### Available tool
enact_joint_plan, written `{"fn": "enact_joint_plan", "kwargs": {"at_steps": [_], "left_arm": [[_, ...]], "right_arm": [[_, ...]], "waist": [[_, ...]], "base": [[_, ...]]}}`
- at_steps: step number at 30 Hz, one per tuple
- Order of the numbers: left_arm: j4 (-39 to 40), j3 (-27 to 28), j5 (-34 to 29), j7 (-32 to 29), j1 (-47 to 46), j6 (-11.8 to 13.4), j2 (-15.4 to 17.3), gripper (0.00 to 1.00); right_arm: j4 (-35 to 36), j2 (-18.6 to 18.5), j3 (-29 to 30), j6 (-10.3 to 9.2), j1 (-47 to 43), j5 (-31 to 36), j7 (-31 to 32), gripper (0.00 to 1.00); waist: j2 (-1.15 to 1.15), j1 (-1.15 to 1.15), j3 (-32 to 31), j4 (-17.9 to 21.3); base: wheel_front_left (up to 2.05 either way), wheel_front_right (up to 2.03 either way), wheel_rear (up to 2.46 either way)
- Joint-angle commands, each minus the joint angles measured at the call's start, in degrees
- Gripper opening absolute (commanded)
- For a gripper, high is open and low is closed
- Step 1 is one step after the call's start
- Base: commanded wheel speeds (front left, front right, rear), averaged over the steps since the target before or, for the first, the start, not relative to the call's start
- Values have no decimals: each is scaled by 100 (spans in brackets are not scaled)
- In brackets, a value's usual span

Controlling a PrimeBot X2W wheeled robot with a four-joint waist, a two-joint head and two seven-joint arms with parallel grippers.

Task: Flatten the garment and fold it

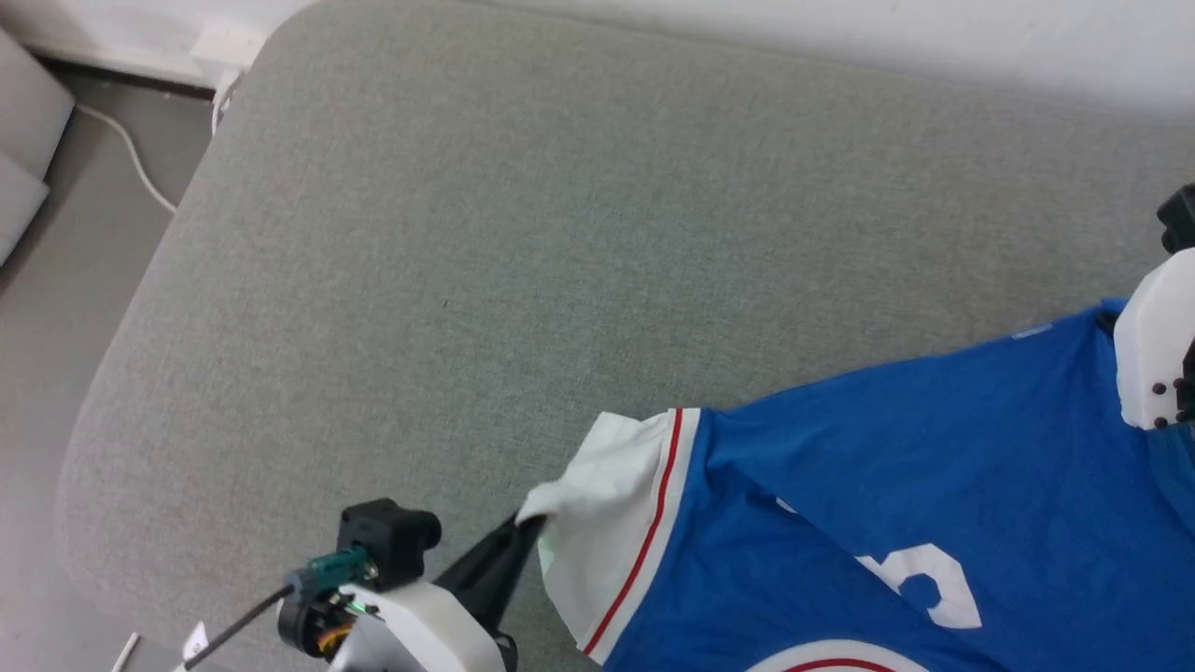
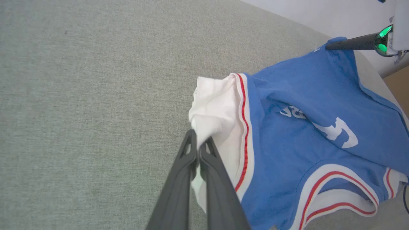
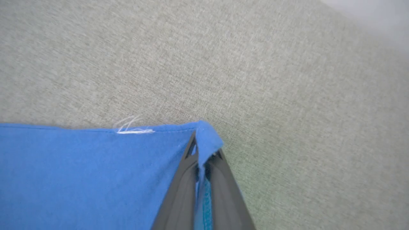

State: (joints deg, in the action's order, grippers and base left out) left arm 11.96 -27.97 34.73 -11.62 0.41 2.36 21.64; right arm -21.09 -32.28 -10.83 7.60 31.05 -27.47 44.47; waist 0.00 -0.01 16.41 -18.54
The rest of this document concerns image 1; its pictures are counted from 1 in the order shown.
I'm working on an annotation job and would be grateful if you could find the white power cable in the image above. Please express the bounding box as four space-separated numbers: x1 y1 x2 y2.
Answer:
75 70 244 217

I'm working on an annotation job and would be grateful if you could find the blue white sports jersey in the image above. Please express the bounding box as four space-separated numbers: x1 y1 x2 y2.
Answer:
515 297 1195 672

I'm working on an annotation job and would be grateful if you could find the grey upholstered furniture piece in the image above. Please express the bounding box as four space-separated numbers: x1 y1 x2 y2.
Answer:
0 28 77 268

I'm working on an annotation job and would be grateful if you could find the grey fabric sofa seat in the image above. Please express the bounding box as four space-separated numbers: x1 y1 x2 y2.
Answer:
56 0 1195 672

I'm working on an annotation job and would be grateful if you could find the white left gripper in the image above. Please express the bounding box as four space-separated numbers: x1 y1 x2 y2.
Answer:
327 516 547 672

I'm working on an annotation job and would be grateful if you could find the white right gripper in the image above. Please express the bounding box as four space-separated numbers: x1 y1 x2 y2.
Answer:
1114 247 1195 431

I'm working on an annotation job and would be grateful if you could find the white wall socket box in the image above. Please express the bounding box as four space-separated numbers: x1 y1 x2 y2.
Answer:
191 23 272 72

